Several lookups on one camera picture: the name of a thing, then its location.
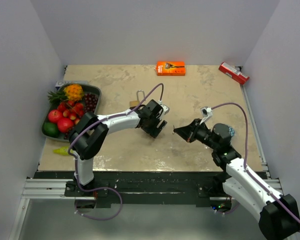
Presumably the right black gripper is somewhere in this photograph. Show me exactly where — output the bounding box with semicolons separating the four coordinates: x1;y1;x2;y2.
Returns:
173;118;219;151

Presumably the brass padlock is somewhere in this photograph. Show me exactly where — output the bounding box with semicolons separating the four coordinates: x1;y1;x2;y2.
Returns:
129;89;146;109

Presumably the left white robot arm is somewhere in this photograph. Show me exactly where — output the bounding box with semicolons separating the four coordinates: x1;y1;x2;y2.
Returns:
69;99;170;196

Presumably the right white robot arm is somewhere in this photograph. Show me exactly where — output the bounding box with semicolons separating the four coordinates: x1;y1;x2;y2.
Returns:
173;118;300;240

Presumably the blue zigzag patterned pouch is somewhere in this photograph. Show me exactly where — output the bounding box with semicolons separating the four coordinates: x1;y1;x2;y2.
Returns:
229;126;236;137

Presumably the orange razor box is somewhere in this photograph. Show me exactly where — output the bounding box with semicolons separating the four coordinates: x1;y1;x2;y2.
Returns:
155;61;186;76

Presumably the red white box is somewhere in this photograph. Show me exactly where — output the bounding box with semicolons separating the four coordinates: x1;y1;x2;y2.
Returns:
218;62;250;85

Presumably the dark green fruit tray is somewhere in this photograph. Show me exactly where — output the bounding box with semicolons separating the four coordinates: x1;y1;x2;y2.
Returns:
41;84;102;143

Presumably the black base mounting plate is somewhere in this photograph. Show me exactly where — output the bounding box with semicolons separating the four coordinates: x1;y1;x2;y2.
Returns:
33;171;228;208

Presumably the red apple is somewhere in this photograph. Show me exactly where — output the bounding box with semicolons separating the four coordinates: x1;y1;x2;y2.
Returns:
47;109;63;124
57;117;74;133

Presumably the yellow green bottle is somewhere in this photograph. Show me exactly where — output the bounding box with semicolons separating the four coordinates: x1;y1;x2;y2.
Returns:
52;146;70;156

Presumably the small white blue box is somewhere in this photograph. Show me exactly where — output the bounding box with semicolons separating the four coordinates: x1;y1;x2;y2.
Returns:
54;80;88;90

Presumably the green lime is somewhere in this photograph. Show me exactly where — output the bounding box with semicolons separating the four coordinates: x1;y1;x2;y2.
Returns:
43;122;60;138

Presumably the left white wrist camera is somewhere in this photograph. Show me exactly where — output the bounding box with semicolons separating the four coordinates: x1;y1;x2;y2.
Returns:
158;100;170;119

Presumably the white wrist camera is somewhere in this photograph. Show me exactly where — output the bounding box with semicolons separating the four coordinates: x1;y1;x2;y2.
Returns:
158;100;170;119
200;106;213;124

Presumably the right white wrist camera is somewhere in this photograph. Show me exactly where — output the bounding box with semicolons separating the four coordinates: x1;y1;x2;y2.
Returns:
200;106;213;124

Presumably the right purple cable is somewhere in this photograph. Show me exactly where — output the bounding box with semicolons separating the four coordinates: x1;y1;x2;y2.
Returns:
211;102;300;236

